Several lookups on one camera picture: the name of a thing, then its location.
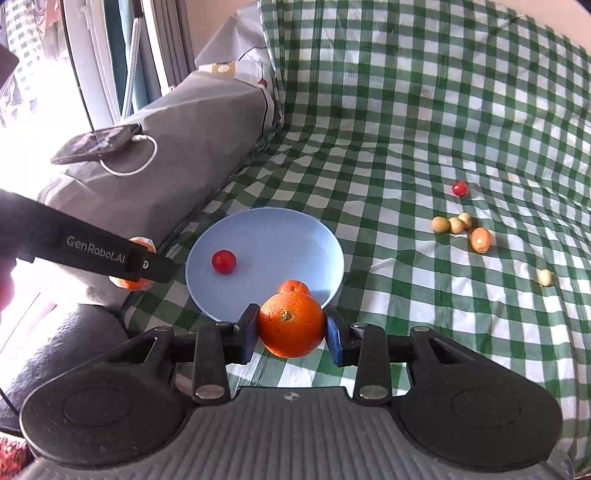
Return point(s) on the light blue plate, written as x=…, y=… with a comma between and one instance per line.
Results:
x=272, y=244

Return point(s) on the red patterned cloth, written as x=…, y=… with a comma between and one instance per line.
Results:
x=9, y=454

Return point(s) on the white printed pillow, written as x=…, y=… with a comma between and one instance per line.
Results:
x=240, y=50

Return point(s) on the shiny red cherry tomato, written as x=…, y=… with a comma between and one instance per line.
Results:
x=460, y=189

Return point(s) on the black smartphone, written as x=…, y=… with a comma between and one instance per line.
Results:
x=92, y=143

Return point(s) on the small tangerine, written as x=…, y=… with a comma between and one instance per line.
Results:
x=294, y=288

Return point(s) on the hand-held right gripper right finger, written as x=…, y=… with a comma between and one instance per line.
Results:
x=333, y=341

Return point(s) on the orange-red tomato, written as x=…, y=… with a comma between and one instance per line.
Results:
x=134, y=283

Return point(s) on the blue curtain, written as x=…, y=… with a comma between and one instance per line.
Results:
x=122, y=27

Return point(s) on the small beige potato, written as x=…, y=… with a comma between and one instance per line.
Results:
x=456, y=225

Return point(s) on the grey pillow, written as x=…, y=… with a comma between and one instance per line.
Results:
x=184, y=138

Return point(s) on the striped pole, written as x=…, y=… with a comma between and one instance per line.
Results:
x=131, y=60

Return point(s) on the green checked cloth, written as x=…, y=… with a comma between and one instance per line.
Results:
x=415, y=115

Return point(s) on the orange kumquat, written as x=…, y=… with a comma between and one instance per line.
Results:
x=480, y=240

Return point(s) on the grey door frame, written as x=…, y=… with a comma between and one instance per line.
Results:
x=168, y=37

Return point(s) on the dark grey cushion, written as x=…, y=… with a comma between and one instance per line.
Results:
x=46, y=350

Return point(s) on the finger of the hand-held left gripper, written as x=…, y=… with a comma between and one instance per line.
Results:
x=154, y=268

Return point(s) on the white window frame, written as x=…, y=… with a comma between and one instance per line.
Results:
x=85, y=55

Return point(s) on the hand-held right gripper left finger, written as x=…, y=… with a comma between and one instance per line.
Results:
x=249, y=334

